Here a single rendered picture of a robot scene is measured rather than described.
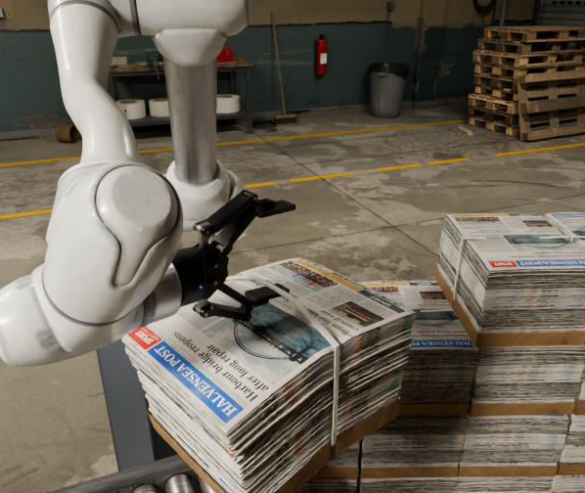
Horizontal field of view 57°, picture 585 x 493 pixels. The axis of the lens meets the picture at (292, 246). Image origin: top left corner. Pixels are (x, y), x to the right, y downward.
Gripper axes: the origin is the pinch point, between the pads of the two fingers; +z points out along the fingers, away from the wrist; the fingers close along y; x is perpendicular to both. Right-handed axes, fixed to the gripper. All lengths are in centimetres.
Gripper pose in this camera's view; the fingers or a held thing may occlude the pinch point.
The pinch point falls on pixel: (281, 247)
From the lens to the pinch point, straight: 83.5
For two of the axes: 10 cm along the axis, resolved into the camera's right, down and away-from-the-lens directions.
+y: -0.7, 9.2, 3.9
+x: 6.9, 3.3, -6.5
